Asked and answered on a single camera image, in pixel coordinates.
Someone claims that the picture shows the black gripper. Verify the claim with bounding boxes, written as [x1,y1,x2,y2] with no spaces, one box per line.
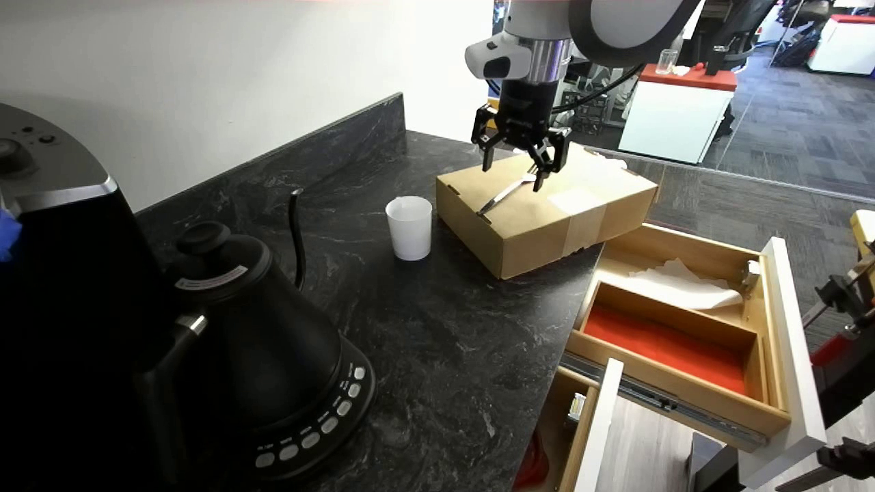
[471,76,575,194]

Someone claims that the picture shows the red drawer liner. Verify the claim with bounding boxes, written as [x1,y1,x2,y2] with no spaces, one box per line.
[582,302,753,396]

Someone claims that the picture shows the partly open wooden drawer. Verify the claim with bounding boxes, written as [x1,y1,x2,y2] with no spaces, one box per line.
[513,355,697,492]

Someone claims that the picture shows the open wooden drawer white front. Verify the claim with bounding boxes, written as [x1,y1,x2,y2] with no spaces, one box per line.
[563,221,832,459]

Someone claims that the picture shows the brown cardboard box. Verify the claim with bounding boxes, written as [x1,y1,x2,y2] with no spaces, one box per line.
[434,141,658,281]

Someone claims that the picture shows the small white cup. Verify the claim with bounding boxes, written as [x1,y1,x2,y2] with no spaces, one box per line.
[384,194,434,265]

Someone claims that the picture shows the white cabinet with red top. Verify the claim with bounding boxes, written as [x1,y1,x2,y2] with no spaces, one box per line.
[619,63,742,167]
[807,8,875,76]

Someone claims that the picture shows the white paper towel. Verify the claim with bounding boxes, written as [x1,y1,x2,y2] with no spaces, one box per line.
[619,258,746,314]

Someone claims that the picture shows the black kettle base with buttons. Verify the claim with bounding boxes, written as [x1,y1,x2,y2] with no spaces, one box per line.
[244,340,377,482]

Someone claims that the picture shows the black gooseneck kettle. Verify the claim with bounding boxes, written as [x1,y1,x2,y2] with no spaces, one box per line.
[172,186,352,444]

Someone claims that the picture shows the light wooden board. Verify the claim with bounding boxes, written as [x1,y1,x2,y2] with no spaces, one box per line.
[847,208,875,269]

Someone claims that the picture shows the black and red stand clamp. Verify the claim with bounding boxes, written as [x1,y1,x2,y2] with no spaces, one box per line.
[807,264,875,433]

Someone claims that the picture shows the black coffee maker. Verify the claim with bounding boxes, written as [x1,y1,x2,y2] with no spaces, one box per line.
[0,102,203,492]

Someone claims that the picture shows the blue object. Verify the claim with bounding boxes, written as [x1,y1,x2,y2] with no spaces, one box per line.
[0,206,23,269]

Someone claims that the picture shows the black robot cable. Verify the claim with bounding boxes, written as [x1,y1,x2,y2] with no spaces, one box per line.
[556,61,645,119]

